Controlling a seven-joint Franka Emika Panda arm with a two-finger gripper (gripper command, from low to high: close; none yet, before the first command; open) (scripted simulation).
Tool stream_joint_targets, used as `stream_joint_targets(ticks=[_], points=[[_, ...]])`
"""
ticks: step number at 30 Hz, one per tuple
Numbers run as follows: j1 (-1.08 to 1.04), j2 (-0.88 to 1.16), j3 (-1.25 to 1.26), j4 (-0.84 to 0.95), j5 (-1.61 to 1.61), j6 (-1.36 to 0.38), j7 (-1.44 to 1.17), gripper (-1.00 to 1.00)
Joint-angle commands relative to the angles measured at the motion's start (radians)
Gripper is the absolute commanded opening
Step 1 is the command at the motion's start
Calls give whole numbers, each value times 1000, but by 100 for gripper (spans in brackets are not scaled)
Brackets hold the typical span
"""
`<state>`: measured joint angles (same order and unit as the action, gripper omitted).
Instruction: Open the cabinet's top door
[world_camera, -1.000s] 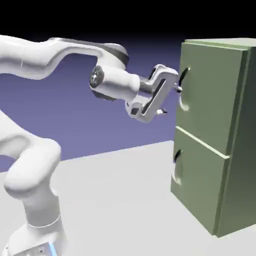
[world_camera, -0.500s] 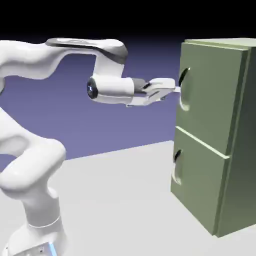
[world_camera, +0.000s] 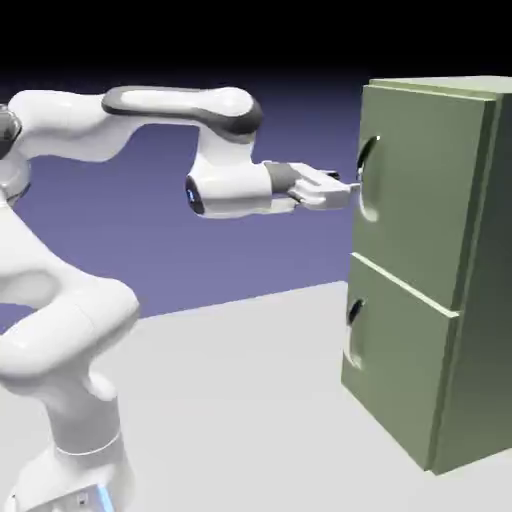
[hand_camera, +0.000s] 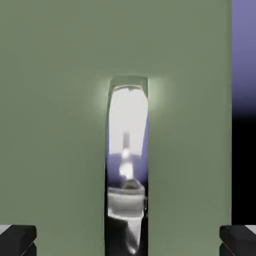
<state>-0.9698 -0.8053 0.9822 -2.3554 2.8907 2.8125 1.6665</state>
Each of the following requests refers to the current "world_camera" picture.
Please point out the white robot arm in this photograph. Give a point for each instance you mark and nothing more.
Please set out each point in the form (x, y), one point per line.
(72, 120)

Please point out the short green cabinet door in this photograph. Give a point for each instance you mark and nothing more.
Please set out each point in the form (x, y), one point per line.
(400, 372)

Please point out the tall green cabinet door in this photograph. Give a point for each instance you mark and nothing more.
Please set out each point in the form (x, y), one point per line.
(424, 180)

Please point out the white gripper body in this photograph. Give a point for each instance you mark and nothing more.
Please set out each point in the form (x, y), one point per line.
(320, 192)

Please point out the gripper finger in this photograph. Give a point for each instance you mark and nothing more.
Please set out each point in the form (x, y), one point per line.
(332, 174)
(354, 186)

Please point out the green cabinet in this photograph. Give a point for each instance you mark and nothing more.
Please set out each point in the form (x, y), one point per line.
(480, 280)

